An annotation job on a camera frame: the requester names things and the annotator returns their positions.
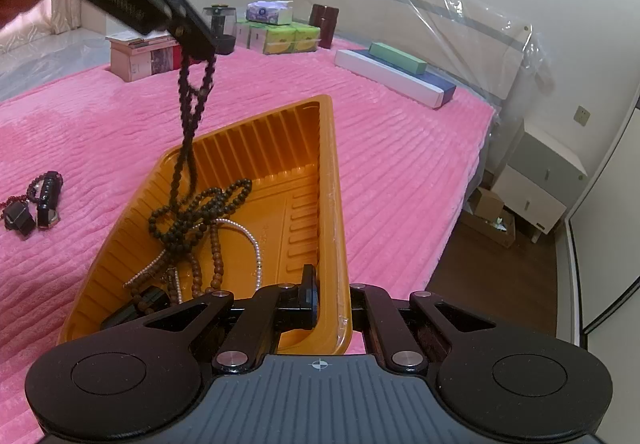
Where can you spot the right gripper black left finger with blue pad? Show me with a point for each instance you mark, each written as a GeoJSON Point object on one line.
{"type": "Point", "coordinates": [137, 379]}

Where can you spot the pink and red gift box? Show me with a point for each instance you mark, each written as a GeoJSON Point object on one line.
{"type": "Point", "coordinates": [133, 57]}

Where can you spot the cardboard box on floor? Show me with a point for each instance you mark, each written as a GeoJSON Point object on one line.
{"type": "Point", "coordinates": [485, 213]}

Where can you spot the long white box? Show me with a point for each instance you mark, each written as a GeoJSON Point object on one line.
{"type": "Point", "coordinates": [428, 88]}

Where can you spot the orange plastic tray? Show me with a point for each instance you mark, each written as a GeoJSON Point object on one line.
{"type": "Point", "coordinates": [293, 217]}

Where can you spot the plastic wrapped headboard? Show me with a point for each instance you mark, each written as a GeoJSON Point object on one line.
{"type": "Point", "coordinates": [496, 55]}

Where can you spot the beige curtain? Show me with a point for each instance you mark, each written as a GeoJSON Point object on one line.
{"type": "Point", "coordinates": [48, 17]}

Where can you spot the black glass jar device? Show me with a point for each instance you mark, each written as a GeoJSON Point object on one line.
{"type": "Point", "coordinates": [222, 21]}

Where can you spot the tissue pack white purple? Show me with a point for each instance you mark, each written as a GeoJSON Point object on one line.
{"type": "Point", "coordinates": [277, 12]}

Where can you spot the small black square watch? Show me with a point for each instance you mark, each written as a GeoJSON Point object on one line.
{"type": "Point", "coordinates": [36, 208]}

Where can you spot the dark brown box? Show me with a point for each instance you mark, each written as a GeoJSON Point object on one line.
{"type": "Point", "coordinates": [325, 19]}

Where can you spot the long green box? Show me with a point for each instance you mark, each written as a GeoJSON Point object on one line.
{"type": "Point", "coordinates": [397, 58]}

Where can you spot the white grey nightstand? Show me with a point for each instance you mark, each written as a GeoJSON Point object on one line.
{"type": "Point", "coordinates": [539, 178]}

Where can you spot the pink ribbed bed blanket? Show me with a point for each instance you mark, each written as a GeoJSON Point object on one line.
{"type": "Point", "coordinates": [404, 170]}

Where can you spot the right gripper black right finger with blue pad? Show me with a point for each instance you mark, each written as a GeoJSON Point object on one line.
{"type": "Point", "coordinates": [500, 381]}

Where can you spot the green yellow boxes stack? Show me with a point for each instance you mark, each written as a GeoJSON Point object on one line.
{"type": "Point", "coordinates": [272, 39]}

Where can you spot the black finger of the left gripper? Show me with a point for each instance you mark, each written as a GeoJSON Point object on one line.
{"type": "Point", "coordinates": [190, 30]}

